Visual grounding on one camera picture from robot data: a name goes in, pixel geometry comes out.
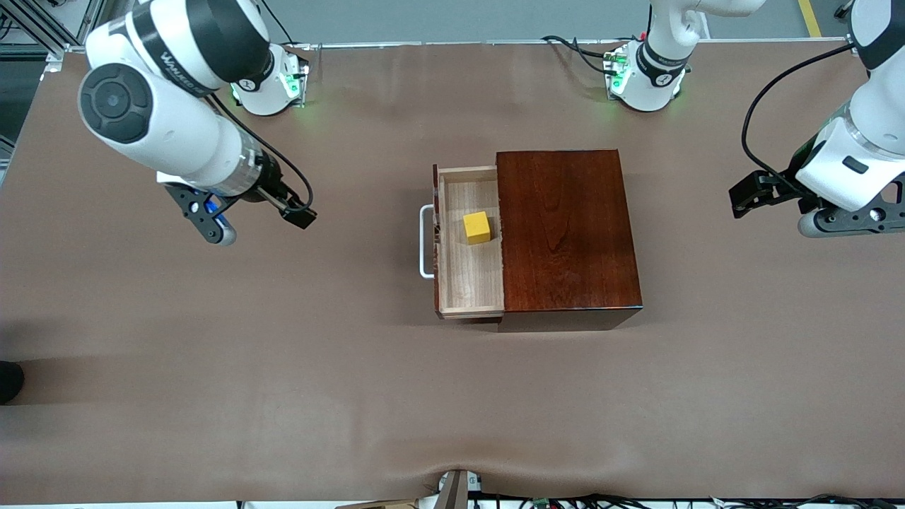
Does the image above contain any white metal drawer handle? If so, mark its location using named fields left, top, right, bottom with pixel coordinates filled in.
left=419, top=204, right=437, bottom=280

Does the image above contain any yellow cube block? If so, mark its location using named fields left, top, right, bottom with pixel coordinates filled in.
left=463, top=211, right=492, bottom=246

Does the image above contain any light wood drawer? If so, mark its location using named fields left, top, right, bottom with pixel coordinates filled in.
left=433, top=165, right=506, bottom=320

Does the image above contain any brown table mat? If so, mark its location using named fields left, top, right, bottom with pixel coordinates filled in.
left=0, top=39, right=905, bottom=504

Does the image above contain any dark red wooden cabinet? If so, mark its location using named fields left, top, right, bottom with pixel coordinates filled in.
left=495, top=148, right=644, bottom=333

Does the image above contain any black foam cylinder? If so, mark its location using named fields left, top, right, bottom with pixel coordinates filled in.
left=0, top=361, right=25, bottom=405

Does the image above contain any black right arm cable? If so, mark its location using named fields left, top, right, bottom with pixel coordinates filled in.
left=209, top=92, right=315, bottom=213

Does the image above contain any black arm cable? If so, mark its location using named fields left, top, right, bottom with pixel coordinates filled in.
left=209, top=92, right=315, bottom=213
left=740, top=42, right=856, bottom=199

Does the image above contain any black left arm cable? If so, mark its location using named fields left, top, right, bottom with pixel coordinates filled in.
left=740, top=42, right=856, bottom=199

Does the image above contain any black base power cable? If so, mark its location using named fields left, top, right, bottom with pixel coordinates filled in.
left=541, top=33, right=641, bottom=76

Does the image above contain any aluminium frame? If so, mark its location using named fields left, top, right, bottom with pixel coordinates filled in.
left=0, top=0, right=107, bottom=68

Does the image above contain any grey camera stand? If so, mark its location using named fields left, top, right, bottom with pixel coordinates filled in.
left=435, top=469, right=472, bottom=509

